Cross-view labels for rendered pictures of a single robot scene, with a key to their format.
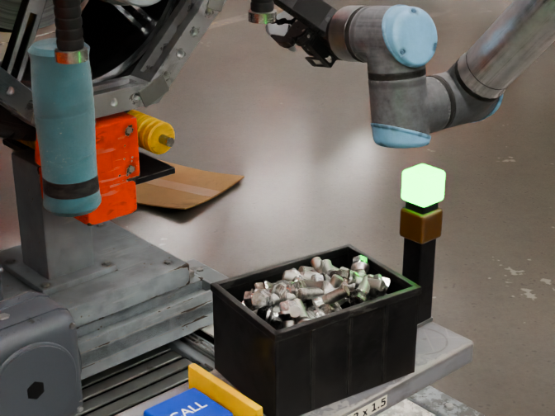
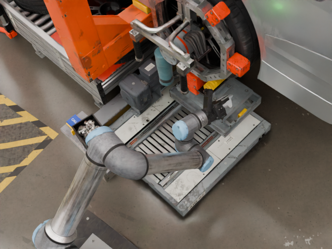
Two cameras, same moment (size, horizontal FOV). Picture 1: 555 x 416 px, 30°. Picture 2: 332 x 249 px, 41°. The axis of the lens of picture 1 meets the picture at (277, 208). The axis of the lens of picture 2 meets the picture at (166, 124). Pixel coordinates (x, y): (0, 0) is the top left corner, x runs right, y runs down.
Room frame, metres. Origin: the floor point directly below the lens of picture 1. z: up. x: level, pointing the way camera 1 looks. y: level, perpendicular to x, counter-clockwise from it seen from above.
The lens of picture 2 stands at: (1.61, -1.36, 2.58)
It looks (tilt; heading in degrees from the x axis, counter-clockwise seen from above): 57 degrees down; 96
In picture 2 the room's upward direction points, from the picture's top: 11 degrees counter-clockwise
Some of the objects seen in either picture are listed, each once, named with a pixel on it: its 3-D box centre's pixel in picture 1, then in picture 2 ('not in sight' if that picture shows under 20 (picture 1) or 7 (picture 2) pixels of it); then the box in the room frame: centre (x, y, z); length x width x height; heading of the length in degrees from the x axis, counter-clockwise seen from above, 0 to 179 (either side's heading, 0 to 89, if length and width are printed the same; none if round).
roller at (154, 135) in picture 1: (122, 121); (221, 76); (1.80, 0.28, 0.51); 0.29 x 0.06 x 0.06; 42
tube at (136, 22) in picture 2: not in sight; (157, 14); (1.49, 0.30, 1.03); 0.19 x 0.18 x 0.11; 42
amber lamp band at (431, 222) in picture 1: (420, 222); not in sight; (1.18, -0.18, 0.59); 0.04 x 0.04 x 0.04; 42
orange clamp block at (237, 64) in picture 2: not in sight; (237, 64); (1.86, 0.07, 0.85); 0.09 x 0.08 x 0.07; 132
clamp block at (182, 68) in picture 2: not in sight; (186, 65); (1.61, 0.04, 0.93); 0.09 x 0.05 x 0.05; 42
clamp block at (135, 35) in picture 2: not in sight; (139, 32); (1.38, 0.30, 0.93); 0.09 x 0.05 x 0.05; 42
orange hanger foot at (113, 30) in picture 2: not in sight; (127, 17); (1.28, 0.66, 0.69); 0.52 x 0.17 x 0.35; 42
